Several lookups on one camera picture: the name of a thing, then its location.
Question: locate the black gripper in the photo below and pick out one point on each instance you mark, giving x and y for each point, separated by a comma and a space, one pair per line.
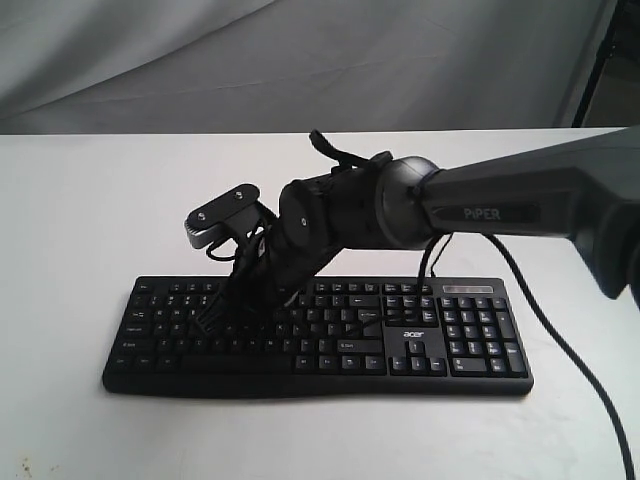
269, 275

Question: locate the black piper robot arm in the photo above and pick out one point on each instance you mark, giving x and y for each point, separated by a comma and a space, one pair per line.
585, 191

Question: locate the black acer keyboard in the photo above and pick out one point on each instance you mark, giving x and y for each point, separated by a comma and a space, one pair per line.
340, 336

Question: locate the grey backdrop cloth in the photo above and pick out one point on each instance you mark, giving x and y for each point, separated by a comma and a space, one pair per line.
96, 67

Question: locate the black stand pole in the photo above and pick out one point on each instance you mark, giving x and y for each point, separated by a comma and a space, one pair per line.
611, 94

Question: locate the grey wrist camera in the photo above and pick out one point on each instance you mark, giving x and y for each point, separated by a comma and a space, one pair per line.
231, 215

